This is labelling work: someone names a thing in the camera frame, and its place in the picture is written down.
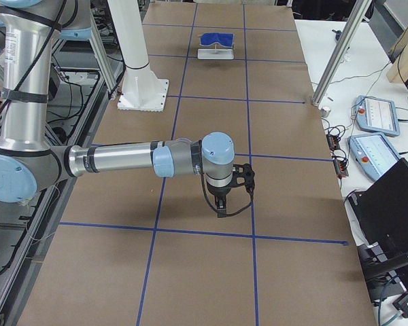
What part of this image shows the black laptop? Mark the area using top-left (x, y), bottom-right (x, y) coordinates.
top-left (349, 158), bottom-right (408, 292)

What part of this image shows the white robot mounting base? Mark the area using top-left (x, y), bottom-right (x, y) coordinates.
top-left (109, 1), bottom-right (169, 112)

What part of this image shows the blue grey towel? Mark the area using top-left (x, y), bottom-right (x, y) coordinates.
top-left (200, 33), bottom-right (235, 48)

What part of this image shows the lower teach pendant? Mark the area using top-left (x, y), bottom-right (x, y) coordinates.
top-left (349, 132), bottom-right (401, 181)

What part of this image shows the white rack base tray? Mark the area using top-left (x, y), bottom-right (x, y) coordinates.
top-left (197, 48), bottom-right (234, 60)

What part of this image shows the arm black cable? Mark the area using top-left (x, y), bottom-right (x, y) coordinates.
top-left (199, 139), bottom-right (256, 218)

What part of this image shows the upper teach pendant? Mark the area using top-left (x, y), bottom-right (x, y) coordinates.
top-left (353, 95), bottom-right (401, 137)

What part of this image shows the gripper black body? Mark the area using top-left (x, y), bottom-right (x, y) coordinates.
top-left (206, 183), bottom-right (235, 218)

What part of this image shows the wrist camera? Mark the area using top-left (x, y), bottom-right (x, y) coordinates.
top-left (230, 163), bottom-right (255, 194)

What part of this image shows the small silver cylinder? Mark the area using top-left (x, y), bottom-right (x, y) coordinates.
top-left (320, 106), bottom-right (331, 118)

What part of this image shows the grey power box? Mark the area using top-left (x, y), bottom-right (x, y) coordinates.
top-left (48, 68), bottom-right (61, 101)

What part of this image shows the aluminium frame post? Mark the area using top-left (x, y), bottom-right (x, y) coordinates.
top-left (311, 0), bottom-right (372, 107)

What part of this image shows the teach pendant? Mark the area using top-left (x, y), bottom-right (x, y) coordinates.
top-left (349, 132), bottom-right (401, 181)
top-left (353, 95), bottom-right (401, 137)

